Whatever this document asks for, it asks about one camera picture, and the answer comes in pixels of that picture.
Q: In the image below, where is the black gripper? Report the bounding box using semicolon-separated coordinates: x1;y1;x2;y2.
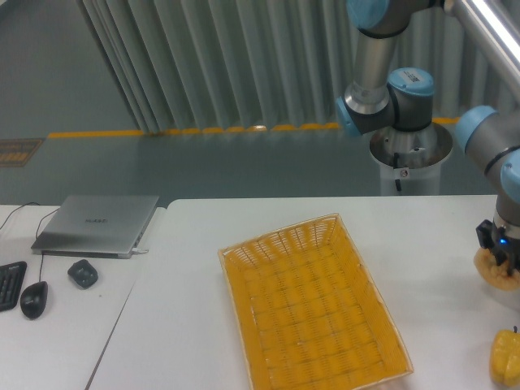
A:
475;219;519;273

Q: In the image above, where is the triangular bread pastry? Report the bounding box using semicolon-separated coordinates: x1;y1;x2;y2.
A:
474;248;519;292

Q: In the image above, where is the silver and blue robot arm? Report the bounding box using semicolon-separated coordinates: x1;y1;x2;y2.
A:
336;1;519;276

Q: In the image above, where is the yellow woven basket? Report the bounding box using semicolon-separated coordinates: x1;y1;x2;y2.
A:
219;214;414;389

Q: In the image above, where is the yellow bell pepper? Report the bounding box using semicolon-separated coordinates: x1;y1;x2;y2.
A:
489;326;519;388

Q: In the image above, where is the grey pleated curtain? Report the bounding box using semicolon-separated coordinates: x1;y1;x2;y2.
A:
79;1;519;134

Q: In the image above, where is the small black gadget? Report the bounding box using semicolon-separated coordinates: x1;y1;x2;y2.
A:
67;259;98;289

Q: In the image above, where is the silver closed laptop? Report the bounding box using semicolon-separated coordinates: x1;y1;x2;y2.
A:
32;195;159;258

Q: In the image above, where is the black computer mouse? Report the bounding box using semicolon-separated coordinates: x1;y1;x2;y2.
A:
20;281;48;320

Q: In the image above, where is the black keyboard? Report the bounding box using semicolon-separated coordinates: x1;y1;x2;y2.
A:
0;261;27;312

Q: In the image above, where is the black pedestal cable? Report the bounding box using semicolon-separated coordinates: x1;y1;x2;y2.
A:
392;151;402;196

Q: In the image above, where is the white cylindrical robot pedestal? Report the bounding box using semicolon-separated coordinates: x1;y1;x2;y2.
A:
369;123;453;196

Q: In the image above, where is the black mouse cable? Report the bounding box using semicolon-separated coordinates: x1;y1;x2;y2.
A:
34;206;63;283

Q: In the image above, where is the black keyboard cable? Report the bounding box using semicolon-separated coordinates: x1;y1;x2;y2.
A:
0;201;41;231

